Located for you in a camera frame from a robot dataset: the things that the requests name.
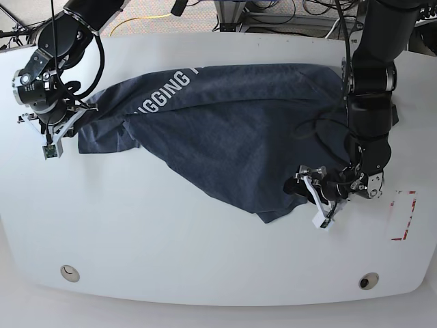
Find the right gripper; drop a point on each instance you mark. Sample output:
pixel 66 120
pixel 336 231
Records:
pixel 57 126

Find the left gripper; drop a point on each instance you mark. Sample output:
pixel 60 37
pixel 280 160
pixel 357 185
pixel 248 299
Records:
pixel 328 187

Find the dark blue T-shirt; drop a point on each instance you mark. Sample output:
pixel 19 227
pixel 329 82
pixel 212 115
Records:
pixel 235 132

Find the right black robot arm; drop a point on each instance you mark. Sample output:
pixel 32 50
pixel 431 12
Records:
pixel 61 43

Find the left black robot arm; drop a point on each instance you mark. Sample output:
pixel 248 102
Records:
pixel 379 35

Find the red tape rectangle marking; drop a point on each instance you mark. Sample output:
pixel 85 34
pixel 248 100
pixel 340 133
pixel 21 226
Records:
pixel 400 215

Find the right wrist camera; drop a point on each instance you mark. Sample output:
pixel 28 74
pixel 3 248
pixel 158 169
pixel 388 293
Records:
pixel 53 150

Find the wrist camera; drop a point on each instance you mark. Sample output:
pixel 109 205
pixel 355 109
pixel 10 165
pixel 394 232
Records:
pixel 320 221
pixel 53 150

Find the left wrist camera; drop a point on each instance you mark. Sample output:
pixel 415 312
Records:
pixel 320 221

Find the right table cable grommet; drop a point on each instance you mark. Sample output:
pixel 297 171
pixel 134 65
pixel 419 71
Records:
pixel 368 281

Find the table cable grommet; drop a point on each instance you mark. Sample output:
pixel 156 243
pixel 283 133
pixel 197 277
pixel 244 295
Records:
pixel 368 281
pixel 69 273

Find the left table cable grommet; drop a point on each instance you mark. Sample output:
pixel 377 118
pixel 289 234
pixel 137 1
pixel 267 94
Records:
pixel 69 273

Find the aluminium frame stand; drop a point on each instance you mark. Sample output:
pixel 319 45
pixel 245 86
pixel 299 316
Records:
pixel 229 15

